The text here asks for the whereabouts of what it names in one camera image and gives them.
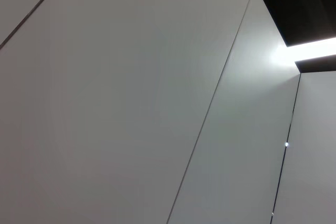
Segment bright ceiling light strip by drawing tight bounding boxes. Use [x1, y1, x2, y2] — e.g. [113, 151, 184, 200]
[271, 37, 336, 63]

